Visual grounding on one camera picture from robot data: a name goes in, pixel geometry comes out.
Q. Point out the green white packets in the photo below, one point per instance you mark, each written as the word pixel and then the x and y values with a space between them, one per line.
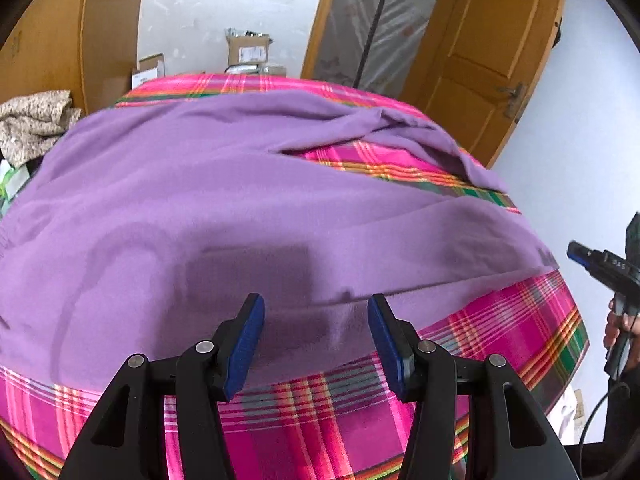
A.
pixel 12 182

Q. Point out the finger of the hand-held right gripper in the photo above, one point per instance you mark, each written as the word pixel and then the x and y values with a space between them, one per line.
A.
pixel 582 254

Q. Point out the person's right hand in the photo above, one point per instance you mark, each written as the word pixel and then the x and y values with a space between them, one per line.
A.
pixel 612 330

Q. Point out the large cardboard box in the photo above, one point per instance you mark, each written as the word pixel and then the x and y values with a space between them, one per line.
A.
pixel 250 50

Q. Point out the small cardboard box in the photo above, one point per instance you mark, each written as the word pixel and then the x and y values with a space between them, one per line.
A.
pixel 150 72

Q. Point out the wooden door frame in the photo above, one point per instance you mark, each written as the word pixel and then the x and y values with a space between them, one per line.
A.
pixel 320 20

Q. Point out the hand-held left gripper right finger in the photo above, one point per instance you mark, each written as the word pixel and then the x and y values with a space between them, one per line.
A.
pixel 387 345

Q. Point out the wooden door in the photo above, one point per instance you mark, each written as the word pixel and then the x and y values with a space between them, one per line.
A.
pixel 490 40

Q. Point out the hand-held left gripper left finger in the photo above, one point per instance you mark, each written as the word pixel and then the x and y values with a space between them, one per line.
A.
pixel 245 345

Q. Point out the pink plaid bed sheet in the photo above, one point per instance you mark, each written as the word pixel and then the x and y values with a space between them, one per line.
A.
pixel 450 340

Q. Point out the wooden wardrobe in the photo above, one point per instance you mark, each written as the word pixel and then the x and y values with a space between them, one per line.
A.
pixel 60 30

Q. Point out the floral cloth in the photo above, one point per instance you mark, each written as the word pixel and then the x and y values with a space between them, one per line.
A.
pixel 35 120

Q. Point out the purple fleece garment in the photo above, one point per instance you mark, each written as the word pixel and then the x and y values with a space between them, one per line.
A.
pixel 225 220

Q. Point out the grey parcel bag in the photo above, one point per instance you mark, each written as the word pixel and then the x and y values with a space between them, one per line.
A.
pixel 260 70

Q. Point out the grey plastic zip curtain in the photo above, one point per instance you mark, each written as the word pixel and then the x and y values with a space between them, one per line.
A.
pixel 380 20

